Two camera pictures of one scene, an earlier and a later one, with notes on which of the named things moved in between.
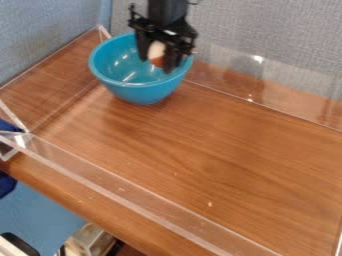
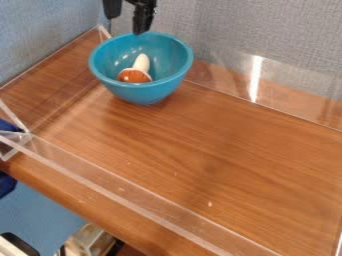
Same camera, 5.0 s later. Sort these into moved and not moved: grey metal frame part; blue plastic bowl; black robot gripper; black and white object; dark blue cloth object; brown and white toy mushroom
Moved: brown and white toy mushroom; black robot gripper
Not moved: grey metal frame part; dark blue cloth object; blue plastic bowl; black and white object
